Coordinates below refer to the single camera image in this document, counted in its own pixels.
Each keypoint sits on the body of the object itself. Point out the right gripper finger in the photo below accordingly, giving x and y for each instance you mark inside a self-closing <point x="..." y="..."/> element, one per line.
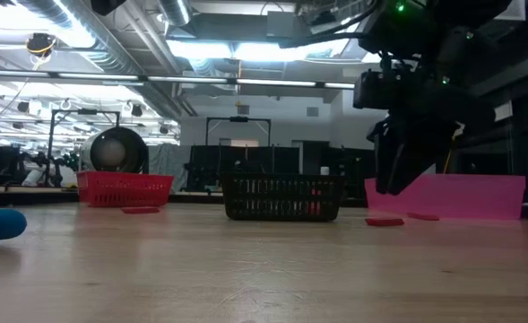
<point x="385" y="157"/>
<point x="420" y="148"/>

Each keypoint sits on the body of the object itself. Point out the pink red plastic tray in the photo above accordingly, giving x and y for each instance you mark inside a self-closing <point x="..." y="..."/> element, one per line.
<point x="465" y="197"/>

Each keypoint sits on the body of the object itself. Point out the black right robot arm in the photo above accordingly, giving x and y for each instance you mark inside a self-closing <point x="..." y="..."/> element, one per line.
<point x="447" y="27"/>

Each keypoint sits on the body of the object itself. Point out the white cup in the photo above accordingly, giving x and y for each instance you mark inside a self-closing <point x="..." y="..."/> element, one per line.
<point x="324" y="171"/>

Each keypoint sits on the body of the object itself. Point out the black plastic basket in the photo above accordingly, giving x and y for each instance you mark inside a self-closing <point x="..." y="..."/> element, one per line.
<point x="281" y="197"/>

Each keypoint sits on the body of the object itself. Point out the black partition curtain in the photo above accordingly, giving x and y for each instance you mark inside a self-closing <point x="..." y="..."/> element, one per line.
<point x="245" y="161"/>

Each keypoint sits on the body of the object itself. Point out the grey cover cloth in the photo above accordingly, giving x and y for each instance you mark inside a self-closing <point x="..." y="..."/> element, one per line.
<point x="169" y="166"/>

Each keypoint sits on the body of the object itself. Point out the long ceiling light bar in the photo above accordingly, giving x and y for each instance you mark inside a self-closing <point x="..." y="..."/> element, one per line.
<point x="178" y="79"/>

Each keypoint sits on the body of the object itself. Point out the red plastic basket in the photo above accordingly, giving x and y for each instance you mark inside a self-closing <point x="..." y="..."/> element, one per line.
<point x="124" y="188"/>

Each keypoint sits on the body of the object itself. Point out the yellow black ceiling reel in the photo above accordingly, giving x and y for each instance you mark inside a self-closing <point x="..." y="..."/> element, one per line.
<point x="40" y="45"/>

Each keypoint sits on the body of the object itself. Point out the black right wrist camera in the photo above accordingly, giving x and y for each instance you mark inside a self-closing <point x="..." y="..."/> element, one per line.
<point x="371" y="89"/>

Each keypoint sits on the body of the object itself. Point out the white wall sign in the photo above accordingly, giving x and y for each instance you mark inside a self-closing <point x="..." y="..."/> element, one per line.
<point x="503" y="110"/>

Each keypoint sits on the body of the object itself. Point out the black gantry frame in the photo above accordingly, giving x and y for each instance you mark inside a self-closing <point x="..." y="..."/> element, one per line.
<point x="239" y="119"/>
<point x="84" y="111"/>

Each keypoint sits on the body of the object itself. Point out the black aluminium table frame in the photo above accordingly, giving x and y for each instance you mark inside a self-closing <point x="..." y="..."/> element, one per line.
<point x="196" y="197"/>

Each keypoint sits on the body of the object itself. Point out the silver air duct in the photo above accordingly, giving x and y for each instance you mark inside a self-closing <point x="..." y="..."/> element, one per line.
<point x="111" y="49"/>

